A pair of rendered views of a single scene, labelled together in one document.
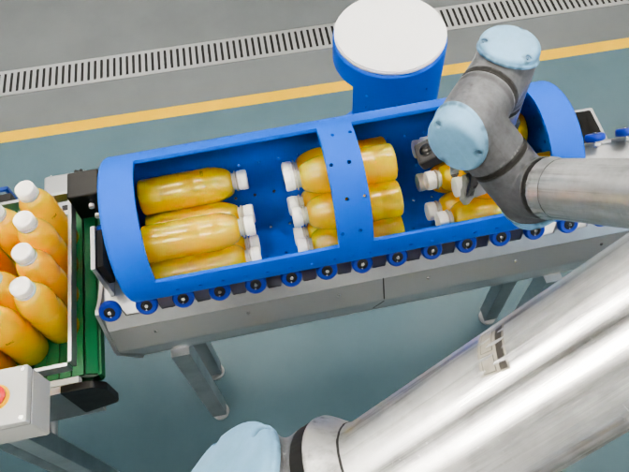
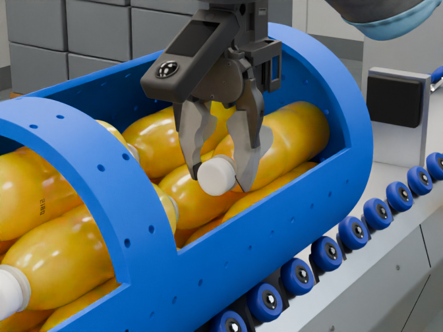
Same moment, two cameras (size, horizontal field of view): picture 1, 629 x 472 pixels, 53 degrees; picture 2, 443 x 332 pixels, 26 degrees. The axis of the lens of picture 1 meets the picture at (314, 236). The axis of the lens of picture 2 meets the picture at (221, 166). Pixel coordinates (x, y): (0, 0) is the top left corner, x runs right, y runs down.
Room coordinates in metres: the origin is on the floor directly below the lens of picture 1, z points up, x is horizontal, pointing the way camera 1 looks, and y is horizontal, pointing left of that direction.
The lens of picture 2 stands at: (0.05, 0.44, 1.47)
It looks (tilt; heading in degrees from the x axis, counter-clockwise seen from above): 20 degrees down; 310
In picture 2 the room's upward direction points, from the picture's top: straight up
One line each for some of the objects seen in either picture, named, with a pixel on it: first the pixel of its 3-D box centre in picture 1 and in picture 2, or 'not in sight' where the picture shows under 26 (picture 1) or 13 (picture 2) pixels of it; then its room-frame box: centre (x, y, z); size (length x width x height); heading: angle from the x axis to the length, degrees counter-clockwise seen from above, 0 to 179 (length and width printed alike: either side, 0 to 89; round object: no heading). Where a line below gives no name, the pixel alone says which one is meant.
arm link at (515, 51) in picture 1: (501, 71); not in sight; (0.67, -0.30, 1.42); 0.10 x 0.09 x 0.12; 144
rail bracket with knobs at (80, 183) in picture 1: (89, 197); not in sight; (0.83, 0.51, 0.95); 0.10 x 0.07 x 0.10; 7
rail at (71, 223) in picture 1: (72, 273); not in sight; (0.63, 0.51, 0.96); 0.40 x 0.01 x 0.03; 7
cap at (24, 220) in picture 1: (25, 222); not in sight; (0.68, 0.56, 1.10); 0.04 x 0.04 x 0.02
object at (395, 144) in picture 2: not in sight; (394, 119); (0.81, -0.88, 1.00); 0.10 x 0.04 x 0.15; 7
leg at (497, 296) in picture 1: (505, 279); not in sight; (0.84, -0.60, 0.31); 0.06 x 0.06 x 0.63; 7
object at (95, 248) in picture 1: (106, 260); not in sight; (0.64, 0.44, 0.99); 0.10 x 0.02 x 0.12; 7
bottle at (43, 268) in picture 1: (45, 277); not in sight; (0.61, 0.55, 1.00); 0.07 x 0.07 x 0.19
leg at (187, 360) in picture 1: (203, 384); not in sight; (0.58, 0.36, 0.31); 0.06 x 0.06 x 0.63; 7
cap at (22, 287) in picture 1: (22, 288); not in sight; (0.53, 0.55, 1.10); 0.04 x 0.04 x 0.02
